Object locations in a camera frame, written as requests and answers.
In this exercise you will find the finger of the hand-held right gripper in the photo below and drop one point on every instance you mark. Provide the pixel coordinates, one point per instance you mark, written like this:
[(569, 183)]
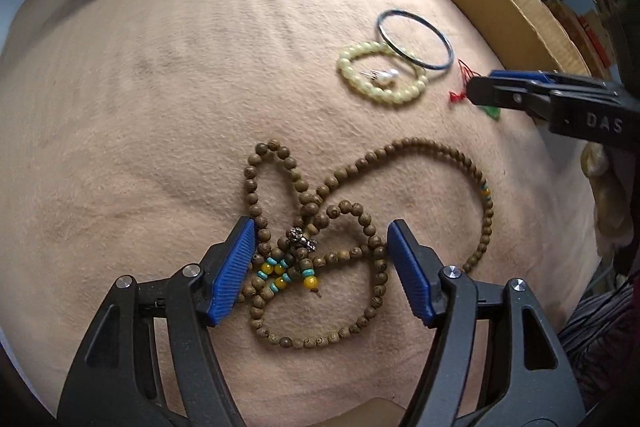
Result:
[(500, 94), (520, 76)]

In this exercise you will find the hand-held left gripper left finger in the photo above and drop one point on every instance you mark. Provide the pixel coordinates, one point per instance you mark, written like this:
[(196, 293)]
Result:
[(232, 272)]

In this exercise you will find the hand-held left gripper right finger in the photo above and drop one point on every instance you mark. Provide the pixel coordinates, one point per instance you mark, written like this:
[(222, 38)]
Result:
[(412, 272)]

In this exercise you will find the pearl earring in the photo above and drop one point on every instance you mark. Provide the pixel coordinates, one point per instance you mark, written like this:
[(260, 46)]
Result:
[(386, 78)]

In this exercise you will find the thin metal bangle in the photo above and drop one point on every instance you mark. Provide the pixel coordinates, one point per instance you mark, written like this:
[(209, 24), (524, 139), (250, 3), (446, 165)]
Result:
[(379, 27)]

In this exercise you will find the person's right hand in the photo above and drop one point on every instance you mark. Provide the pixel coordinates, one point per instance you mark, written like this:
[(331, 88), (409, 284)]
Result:
[(612, 207)]

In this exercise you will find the orange cloth covered furniture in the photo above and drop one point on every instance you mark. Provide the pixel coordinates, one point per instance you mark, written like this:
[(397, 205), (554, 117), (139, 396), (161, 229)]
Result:
[(580, 32)]

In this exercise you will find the striped dark cloth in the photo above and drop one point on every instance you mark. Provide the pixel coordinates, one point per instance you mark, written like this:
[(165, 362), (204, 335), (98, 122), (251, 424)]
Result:
[(600, 332)]

